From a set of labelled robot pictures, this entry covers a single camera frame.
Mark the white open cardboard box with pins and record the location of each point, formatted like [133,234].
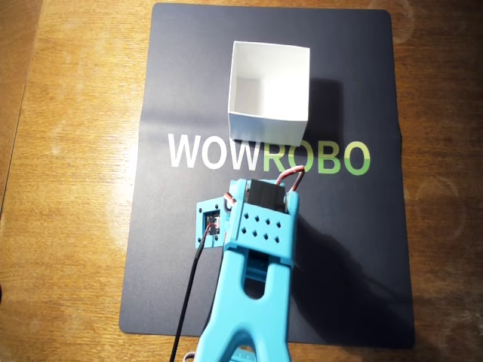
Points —
[264,124]

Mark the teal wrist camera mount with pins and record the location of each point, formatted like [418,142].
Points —
[205,211]

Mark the dark WOWROBO mat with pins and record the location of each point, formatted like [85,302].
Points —
[339,245]

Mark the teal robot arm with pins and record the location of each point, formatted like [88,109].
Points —
[230,301]

